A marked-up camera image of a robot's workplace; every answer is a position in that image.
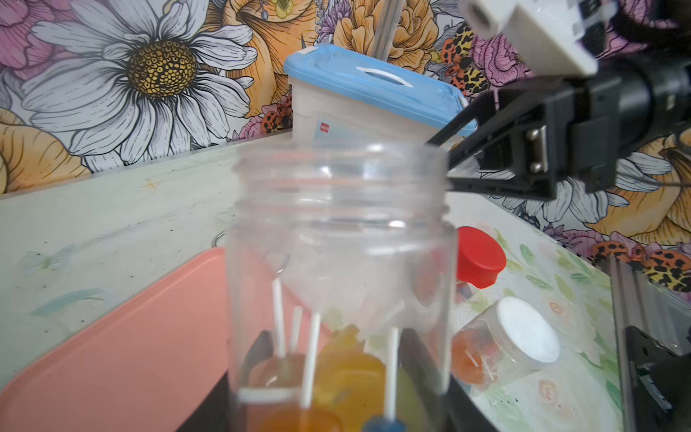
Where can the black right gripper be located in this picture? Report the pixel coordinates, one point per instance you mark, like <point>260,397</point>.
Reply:
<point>546,131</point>

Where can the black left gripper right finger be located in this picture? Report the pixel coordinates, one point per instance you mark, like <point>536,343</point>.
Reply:
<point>449,410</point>

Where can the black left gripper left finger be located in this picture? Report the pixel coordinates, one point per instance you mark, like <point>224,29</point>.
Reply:
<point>219,410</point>

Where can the white lid candy jar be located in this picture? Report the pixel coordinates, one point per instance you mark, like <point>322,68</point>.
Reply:
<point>506,342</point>

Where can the clear jar with lollipops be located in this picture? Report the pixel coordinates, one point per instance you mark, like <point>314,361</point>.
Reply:
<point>335,248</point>

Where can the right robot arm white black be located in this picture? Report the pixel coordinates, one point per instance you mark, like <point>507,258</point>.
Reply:
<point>656,57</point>

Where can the red lid candy jar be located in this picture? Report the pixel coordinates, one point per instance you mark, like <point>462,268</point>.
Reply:
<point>480,260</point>

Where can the pink plastic tray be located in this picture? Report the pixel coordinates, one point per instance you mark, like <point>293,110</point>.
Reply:
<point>146,366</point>

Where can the blue lid storage box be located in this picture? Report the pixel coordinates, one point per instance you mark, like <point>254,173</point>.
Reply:
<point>341,95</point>

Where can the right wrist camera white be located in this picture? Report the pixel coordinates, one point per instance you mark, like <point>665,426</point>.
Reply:
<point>546,34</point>

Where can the aluminium corner post right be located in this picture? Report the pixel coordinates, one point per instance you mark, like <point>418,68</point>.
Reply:
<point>388,23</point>

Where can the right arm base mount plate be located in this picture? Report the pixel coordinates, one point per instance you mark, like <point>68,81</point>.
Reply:
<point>659,383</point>

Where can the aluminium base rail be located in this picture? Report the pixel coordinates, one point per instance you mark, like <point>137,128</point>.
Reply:
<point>654,309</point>

